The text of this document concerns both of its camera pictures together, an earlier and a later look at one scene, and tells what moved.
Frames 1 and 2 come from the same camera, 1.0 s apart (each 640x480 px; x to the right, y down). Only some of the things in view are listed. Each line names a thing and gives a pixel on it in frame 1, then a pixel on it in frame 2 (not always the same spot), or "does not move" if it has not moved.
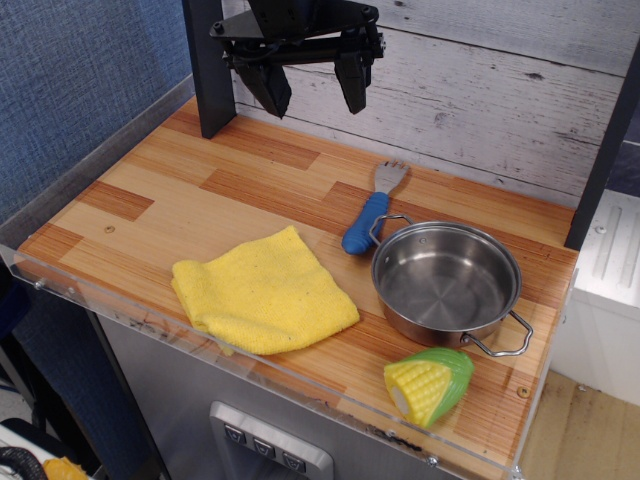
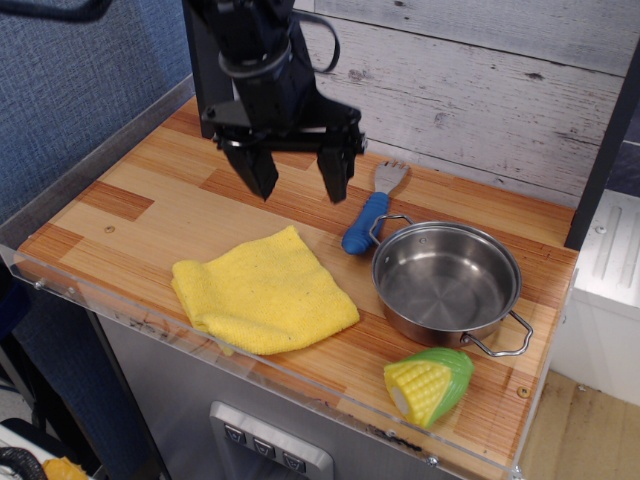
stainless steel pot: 442,283 does not move
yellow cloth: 261,295 does not move
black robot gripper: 258,45 -> 278,106
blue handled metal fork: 367,226 does not move
